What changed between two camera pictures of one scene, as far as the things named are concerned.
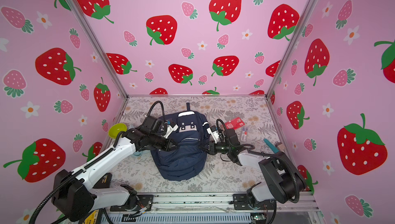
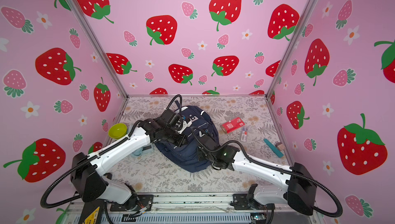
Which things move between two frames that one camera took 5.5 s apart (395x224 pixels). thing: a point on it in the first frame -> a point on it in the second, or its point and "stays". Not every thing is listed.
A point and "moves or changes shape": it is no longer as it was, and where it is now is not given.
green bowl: [116, 128] stays
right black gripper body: [220, 147] -> [200, 155]
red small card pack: [234, 124] stays
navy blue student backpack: [184, 159] moves or changes shape
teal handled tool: [274, 149] stays
